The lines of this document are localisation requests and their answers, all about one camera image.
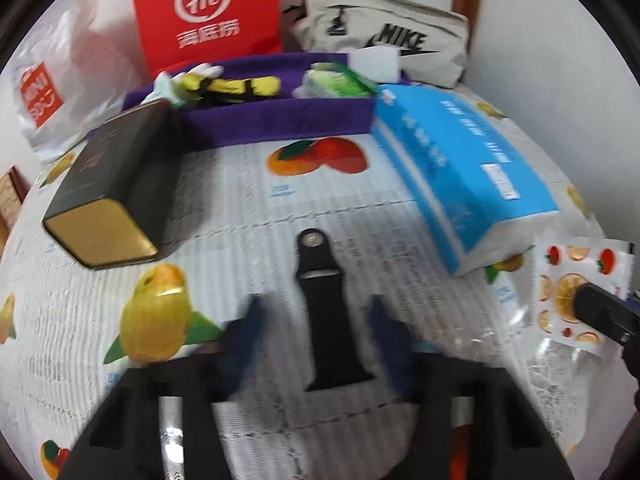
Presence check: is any fruit print plastic bag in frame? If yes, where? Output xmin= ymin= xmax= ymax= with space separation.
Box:
xmin=459 ymin=235 xmax=637 ymax=396

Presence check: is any black watch strap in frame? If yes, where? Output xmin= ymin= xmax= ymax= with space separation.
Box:
xmin=294 ymin=227 xmax=378 ymax=394

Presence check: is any dark green gold box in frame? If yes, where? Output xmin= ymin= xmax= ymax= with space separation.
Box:
xmin=42 ymin=100 xmax=181 ymax=269

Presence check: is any yellow Adidas mini bag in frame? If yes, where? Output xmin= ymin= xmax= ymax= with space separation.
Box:
xmin=178 ymin=74 xmax=281 ymax=108

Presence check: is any green cloth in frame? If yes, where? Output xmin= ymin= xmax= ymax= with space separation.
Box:
xmin=141 ymin=72 xmax=188 ymax=110

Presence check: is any green wet wipes pack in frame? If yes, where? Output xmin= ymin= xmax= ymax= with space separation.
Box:
xmin=292 ymin=62 xmax=380 ymax=99

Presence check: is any blue tissue pack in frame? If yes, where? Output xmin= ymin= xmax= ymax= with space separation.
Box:
xmin=371 ymin=84 xmax=559 ymax=276

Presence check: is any fruit print tablecloth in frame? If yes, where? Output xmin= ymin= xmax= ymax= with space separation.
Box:
xmin=0 ymin=79 xmax=632 ymax=480

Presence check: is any purple fabric storage tray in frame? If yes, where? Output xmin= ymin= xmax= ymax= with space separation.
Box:
xmin=86 ymin=51 xmax=414 ymax=151

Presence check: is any crumpled white tissue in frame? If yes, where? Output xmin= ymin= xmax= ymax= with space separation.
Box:
xmin=174 ymin=63 xmax=224 ymax=80

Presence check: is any brown patterned box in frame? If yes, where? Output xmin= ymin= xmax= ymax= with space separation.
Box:
xmin=0 ymin=166 xmax=29 ymax=231

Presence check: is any white sponge block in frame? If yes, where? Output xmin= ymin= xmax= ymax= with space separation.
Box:
xmin=347 ymin=46 xmax=401 ymax=84

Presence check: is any beige Nike bag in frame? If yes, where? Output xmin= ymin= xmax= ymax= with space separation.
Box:
xmin=292 ymin=0 xmax=469 ymax=88

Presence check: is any white Miniso plastic bag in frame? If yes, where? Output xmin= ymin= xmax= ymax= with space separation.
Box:
xmin=8 ymin=0 xmax=141 ymax=164

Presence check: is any red Haidilao paper bag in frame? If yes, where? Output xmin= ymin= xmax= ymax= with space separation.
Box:
xmin=134 ymin=0 xmax=282 ymax=76

